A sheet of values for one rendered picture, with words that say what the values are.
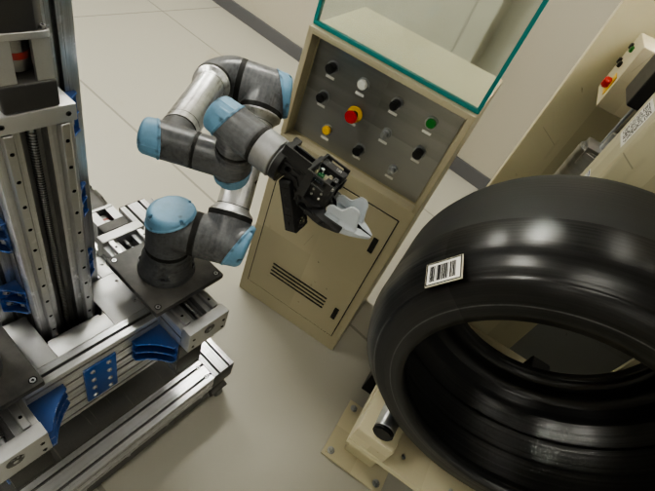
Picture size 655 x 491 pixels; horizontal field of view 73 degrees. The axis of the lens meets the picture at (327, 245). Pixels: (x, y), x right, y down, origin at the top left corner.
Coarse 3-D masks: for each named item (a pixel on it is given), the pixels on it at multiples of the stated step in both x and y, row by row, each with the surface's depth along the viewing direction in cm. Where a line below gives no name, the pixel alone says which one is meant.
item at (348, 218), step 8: (328, 208) 77; (336, 208) 76; (352, 208) 74; (328, 216) 77; (336, 216) 77; (344, 216) 76; (352, 216) 75; (344, 224) 77; (352, 224) 76; (344, 232) 77; (352, 232) 77; (360, 232) 78
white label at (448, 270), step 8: (456, 256) 61; (432, 264) 64; (440, 264) 63; (448, 264) 62; (456, 264) 60; (432, 272) 63; (440, 272) 62; (448, 272) 61; (456, 272) 60; (432, 280) 62; (440, 280) 61; (448, 280) 60; (456, 280) 59
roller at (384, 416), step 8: (384, 408) 92; (384, 416) 90; (392, 416) 90; (376, 424) 90; (384, 424) 89; (392, 424) 89; (376, 432) 90; (384, 432) 88; (392, 432) 88; (384, 440) 90
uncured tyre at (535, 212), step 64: (512, 192) 69; (576, 192) 64; (640, 192) 64; (448, 256) 63; (512, 256) 57; (576, 256) 53; (640, 256) 52; (384, 320) 72; (448, 320) 63; (512, 320) 58; (576, 320) 54; (640, 320) 50; (384, 384) 79; (448, 384) 101; (512, 384) 102; (576, 384) 94; (640, 384) 86; (448, 448) 82; (512, 448) 93; (576, 448) 89; (640, 448) 82
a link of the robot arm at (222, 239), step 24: (240, 72) 111; (264, 72) 113; (240, 96) 114; (264, 96) 112; (288, 96) 114; (264, 120) 114; (240, 192) 111; (216, 216) 109; (240, 216) 110; (216, 240) 108; (240, 240) 109; (240, 264) 114
